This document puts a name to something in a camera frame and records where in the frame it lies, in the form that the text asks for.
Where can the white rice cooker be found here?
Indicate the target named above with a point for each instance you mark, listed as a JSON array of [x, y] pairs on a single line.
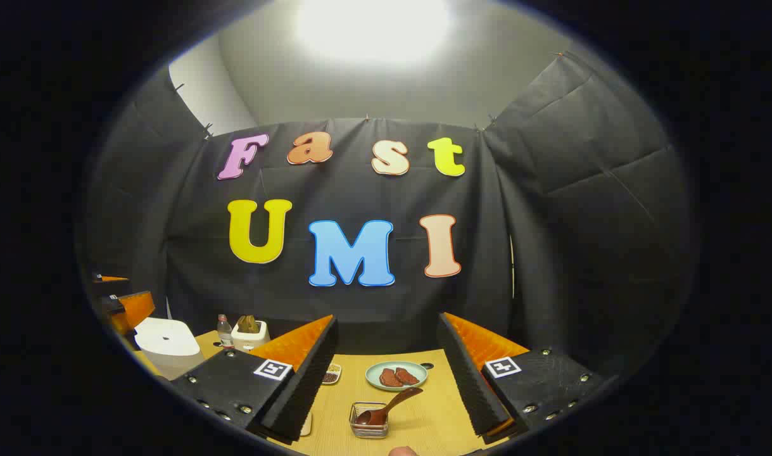
[[167, 342]]

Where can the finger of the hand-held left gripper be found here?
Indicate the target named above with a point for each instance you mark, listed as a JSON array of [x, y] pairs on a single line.
[[135, 307], [110, 278]]

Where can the red meat slice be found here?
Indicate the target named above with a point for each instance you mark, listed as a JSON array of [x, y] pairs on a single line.
[[408, 376], [391, 379]]

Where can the white sectioned bean dish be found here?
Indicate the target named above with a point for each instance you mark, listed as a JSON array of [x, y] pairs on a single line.
[[332, 375]]

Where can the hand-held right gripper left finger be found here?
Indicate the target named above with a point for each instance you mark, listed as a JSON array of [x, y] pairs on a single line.
[[310, 373]]

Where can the clear water bottle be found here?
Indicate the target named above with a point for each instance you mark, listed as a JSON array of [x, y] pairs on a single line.
[[225, 335]]

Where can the ceiling light panel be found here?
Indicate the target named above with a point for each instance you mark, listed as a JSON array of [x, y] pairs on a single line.
[[373, 28]]

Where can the white toaster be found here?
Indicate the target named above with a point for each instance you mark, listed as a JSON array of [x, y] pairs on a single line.
[[251, 341]]

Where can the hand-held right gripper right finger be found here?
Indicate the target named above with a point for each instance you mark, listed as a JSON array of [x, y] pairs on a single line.
[[465, 373]]

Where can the brown wooden spoon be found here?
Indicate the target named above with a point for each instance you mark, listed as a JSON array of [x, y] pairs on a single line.
[[386, 408]]

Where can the pale green plate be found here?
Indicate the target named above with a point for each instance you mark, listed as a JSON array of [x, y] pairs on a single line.
[[374, 380]]

